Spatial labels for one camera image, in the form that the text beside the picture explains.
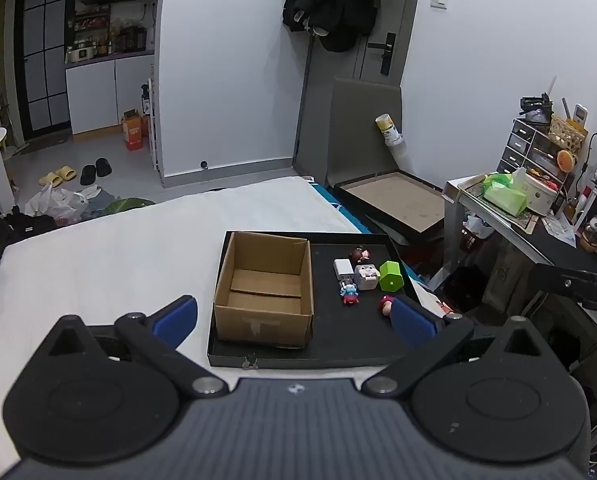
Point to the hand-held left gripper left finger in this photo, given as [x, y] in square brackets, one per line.
[176, 321]

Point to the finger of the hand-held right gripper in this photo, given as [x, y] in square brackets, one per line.
[573, 280]

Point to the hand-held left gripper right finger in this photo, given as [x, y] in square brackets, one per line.
[412, 326]

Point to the small red-capped figure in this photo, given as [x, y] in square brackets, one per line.
[386, 305]

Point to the green house-shaped block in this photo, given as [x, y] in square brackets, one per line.
[392, 276]

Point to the purple bunny cube toy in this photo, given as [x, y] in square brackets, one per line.
[366, 276]

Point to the small blue and red figure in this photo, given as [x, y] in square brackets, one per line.
[350, 294]

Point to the black shallow tray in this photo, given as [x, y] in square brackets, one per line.
[338, 330]

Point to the cardboard box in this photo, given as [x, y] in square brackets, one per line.
[263, 305]

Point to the metal-framed desk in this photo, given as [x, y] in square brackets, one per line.
[553, 246]

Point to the panda figure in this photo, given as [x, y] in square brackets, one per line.
[594, 235]

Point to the brown-haired doll figure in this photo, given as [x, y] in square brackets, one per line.
[361, 254]

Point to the white plug charger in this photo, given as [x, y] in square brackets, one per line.
[344, 268]

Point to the green tissue pack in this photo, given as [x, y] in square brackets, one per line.
[503, 197]

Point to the orange round toy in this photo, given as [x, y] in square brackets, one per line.
[566, 159]

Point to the dark green cloth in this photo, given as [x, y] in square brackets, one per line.
[126, 206]

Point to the black box lid brown inside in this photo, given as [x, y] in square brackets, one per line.
[393, 200]

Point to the grey drawer organiser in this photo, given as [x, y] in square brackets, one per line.
[525, 150]

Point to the wicker basket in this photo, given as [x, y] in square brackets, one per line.
[567, 132]

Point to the white plastic bag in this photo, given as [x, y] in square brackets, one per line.
[58, 205]

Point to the white remote control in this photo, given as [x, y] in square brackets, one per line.
[580, 113]

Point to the black slipper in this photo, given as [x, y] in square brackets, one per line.
[103, 167]
[88, 175]

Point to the yellow slipper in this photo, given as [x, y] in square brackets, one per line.
[66, 172]
[51, 179]

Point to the black bag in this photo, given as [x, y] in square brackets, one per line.
[8, 235]

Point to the orange carton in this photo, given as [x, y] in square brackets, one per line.
[134, 132]

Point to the white and yellow paper tube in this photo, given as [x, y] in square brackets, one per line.
[391, 130]

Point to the grey leaning board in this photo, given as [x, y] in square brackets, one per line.
[358, 130]

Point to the white floor cabinet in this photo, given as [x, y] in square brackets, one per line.
[93, 95]

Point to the black door lock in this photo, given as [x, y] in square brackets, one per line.
[386, 52]

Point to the white rice cooker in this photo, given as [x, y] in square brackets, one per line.
[81, 52]

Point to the black-framed glass door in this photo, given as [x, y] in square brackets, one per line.
[43, 50]

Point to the grey door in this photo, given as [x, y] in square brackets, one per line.
[404, 5]

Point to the black hanging jackets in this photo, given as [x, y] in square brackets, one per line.
[333, 0]

